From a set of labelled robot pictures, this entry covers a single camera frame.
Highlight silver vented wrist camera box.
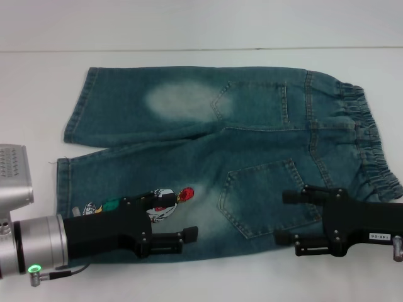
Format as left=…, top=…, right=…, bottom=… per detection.
left=0, top=143, right=35, bottom=221

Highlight blue denim shorts with patch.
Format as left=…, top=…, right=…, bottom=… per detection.
left=56, top=65, right=403, bottom=264

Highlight thin black cable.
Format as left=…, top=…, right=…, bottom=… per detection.
left=40, top=263, right=91, bottom=280

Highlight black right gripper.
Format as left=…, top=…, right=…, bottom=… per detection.
left=273, top=184, right=403, bottom=258

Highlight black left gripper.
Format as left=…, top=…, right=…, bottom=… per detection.
left=62, top=189, right=199, bottom=262

